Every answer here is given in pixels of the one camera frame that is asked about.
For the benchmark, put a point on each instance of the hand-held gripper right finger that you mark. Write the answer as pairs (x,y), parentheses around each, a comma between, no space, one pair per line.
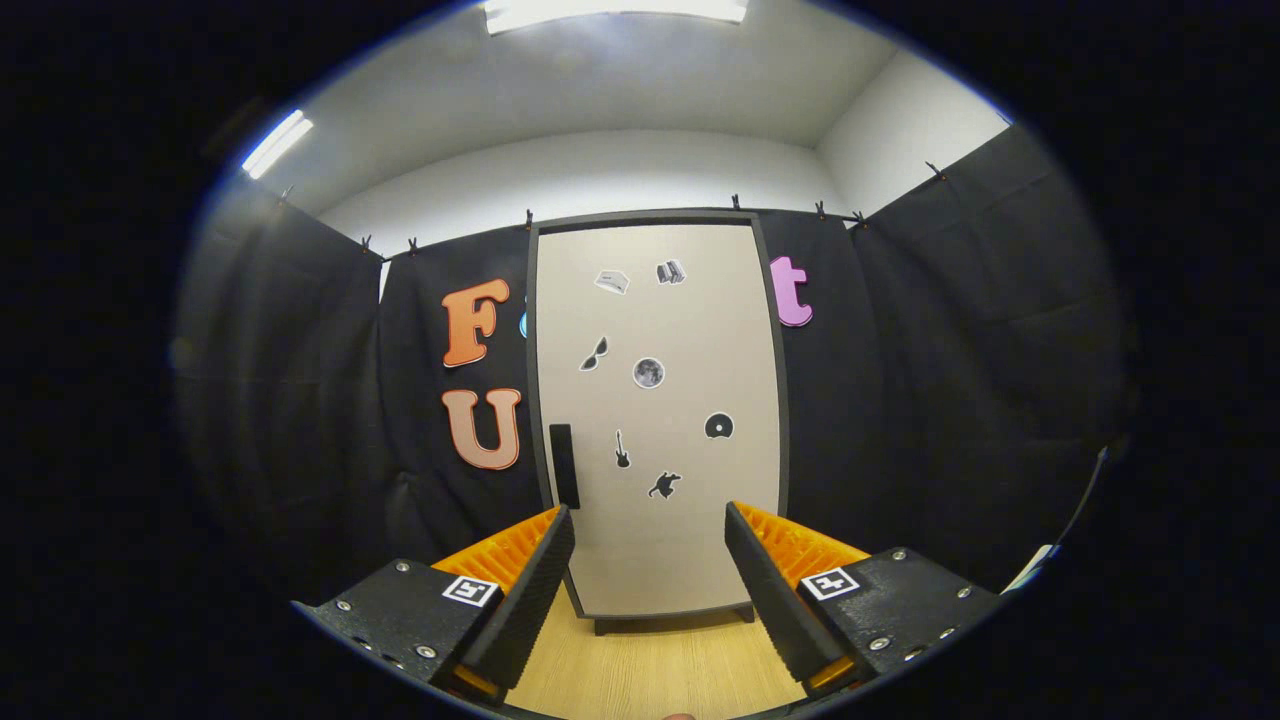
(772,600)

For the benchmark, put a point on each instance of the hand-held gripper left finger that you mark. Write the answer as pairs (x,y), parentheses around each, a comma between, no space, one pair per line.
(527,600)

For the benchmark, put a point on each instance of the beige shoe cabinet door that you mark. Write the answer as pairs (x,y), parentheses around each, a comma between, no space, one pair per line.
(690,330)

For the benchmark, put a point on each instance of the dark grey shoe cabinet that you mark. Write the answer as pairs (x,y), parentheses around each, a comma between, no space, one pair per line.
(650,216)

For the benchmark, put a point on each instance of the white object with green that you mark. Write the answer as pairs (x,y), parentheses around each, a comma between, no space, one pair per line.
(1030,568)

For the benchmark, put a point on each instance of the black backdrop cloth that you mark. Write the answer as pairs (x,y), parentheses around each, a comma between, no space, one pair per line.
(300,400)

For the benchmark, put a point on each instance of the small ceiling light panel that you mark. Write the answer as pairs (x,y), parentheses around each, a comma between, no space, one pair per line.
(277,145)

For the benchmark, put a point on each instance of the large ceiling light panel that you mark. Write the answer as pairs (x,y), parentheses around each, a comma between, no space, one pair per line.
(615,12)

